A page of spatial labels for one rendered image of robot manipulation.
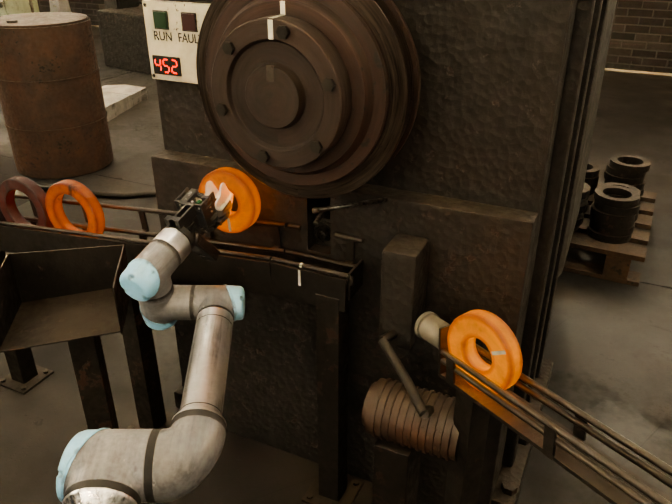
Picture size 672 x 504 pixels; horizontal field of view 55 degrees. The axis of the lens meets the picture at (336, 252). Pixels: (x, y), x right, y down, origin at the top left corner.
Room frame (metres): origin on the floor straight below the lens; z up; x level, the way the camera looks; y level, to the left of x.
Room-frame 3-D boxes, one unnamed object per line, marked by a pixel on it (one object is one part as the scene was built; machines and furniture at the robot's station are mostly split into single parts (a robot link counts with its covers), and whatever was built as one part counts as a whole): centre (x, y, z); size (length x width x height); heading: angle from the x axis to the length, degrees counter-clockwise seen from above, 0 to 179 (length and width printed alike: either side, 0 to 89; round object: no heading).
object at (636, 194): (3.01, -0.94, 0.22); 1.20 x 0.81 x 0.44; 63
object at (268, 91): (1.22, 0.11, 1.11); 0.28 x 0.06 x 0.28; 65
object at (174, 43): (1.55, 0.33, 1.15); 0.26 x 0.02 x 0.18; 65
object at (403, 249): (1.22, -0.15, 0.68); 0.11 x 0.08 x 0.24; 155
